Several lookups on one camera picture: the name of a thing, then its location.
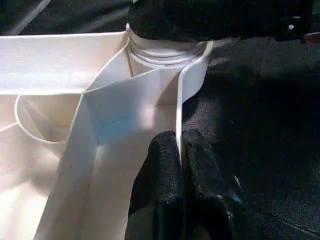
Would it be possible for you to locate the white plastic table top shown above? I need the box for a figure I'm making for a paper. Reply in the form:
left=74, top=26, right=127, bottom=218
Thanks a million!
left=0, top=31, right=215, bottom=240

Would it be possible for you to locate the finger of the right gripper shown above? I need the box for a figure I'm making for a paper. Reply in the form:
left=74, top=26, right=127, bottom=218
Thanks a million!
left=126, top=0, right=276, bottom=43

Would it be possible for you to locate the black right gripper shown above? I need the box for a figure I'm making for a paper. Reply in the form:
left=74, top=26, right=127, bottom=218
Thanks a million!
left=274, top=0, right=320, bottom=43

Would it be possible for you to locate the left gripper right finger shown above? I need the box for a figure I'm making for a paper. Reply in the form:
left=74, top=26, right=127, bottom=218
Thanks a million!
left=181, top=128, right=261, bottom=240

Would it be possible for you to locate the white plastic table leg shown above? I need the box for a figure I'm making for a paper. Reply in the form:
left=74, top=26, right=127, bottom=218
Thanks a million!
left=124, top=22, right=215, bottom=69

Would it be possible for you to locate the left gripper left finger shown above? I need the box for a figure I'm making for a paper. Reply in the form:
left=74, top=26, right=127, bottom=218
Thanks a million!
left=124, top=129, right=188, bottom=240

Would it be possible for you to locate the black shiny mat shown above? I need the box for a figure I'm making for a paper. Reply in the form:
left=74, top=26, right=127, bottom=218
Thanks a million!
left=0, top=0, right=320, bottom=240

